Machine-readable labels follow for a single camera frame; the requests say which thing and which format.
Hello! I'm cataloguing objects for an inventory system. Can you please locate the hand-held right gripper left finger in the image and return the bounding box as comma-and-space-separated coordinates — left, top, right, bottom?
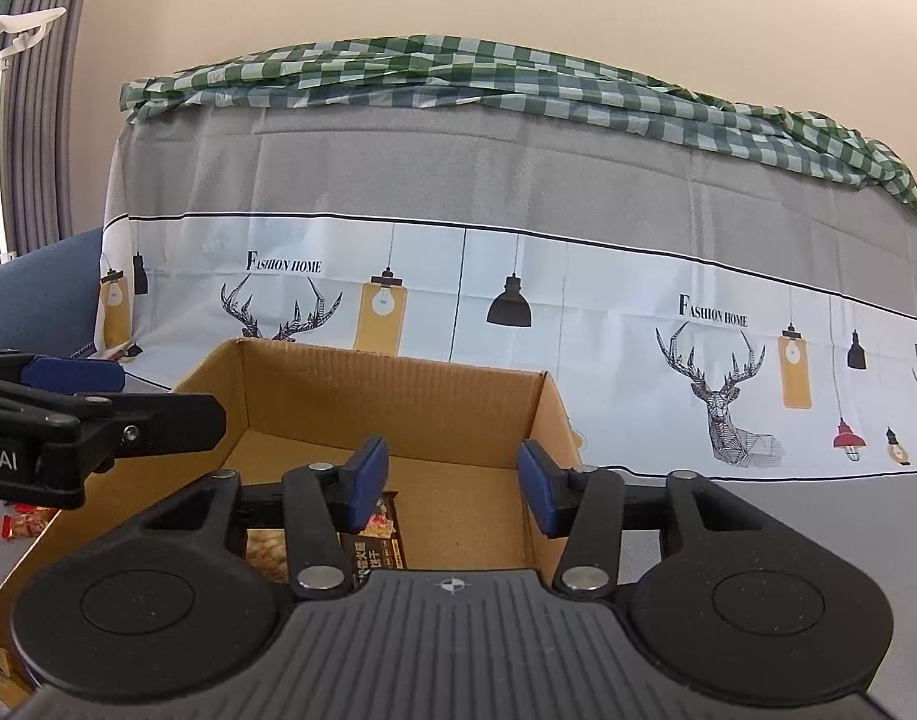
132, 435, 390, 602

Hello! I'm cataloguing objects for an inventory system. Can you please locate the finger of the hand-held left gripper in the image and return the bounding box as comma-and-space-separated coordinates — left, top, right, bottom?
0, 373, 229, 475
0, 347, 127, 398

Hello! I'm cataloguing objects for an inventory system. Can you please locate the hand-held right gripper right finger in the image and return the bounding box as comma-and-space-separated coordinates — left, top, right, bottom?
516, 438, 768, 601

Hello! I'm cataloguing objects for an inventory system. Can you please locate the brown cardboard box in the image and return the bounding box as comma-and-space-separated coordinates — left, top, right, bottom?
0, 337, 584, 700

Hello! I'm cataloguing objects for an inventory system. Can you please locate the small red snack packet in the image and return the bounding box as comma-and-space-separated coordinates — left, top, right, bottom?
1, 508, 58, 542

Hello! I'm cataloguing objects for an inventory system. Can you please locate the dark snack packet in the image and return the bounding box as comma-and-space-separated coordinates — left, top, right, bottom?
246, 490, 408, 586

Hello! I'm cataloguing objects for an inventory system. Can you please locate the blue sofa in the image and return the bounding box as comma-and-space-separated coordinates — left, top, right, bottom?
0, 225, 109, 362

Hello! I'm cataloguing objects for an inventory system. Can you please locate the grey curtain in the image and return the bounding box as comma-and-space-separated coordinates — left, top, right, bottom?
0, 0, 101, 257

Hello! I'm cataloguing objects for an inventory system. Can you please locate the grey deer print cloth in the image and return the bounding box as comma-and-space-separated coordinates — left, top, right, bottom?
94, 100, 917, 482

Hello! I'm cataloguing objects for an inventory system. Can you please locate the white clothes hanger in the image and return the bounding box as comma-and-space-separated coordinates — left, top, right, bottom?
0, 6, 68, 70

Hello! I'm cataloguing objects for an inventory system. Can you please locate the green checked cloth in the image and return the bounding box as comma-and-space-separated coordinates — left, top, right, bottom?
119, 34, 917, 215

